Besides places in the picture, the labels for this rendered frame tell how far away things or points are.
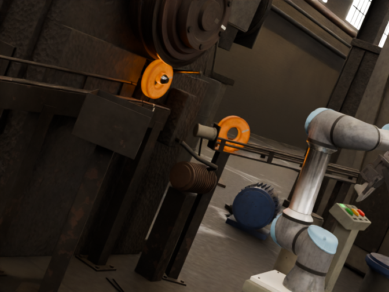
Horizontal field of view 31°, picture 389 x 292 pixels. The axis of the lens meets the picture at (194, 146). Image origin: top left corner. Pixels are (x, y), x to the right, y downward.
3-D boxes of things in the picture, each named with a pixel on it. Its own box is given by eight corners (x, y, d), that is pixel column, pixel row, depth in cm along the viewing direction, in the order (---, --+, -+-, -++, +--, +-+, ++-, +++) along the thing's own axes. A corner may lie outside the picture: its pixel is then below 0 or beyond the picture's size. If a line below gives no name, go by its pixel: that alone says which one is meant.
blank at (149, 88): (138, 99, 277) (145, 102, 276) (143, 62, 270) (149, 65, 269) (164, 91, 289) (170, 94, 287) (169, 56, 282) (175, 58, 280)
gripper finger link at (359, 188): (348, 193, 295) (363, 177, 293) (358, 203, 292) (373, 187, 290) (346, 193, 292) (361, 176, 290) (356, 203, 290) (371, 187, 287)
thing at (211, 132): (191, 134, 306) (195, 121, 305) (209, 139, 309) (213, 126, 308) (195, 138, 300) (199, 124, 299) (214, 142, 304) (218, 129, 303)
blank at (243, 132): (218, 154, 311) (221, 156, 308) (211, 121, 306) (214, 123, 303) (249, 143, 315) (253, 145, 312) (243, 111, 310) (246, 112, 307)
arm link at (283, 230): (290, 257, 251) (338, 112, 244) (262, 241, 263) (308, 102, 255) (311, 258, 259) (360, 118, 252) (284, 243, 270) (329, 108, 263)
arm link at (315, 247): (313, 271, 242) (327, 235, 241) (286, 255, 252) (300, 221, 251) (334, 274, 250) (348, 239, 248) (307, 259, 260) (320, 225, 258)
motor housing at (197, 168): (127, 269, 302) (174, 155, 297) (156, 267, 321) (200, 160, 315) (149, 284, 295) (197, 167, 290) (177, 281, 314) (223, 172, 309)
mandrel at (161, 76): (139, 60, 286) (139, 70, 288) (132, 62, 282) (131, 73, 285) (171, 74, 277) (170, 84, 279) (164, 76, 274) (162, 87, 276)
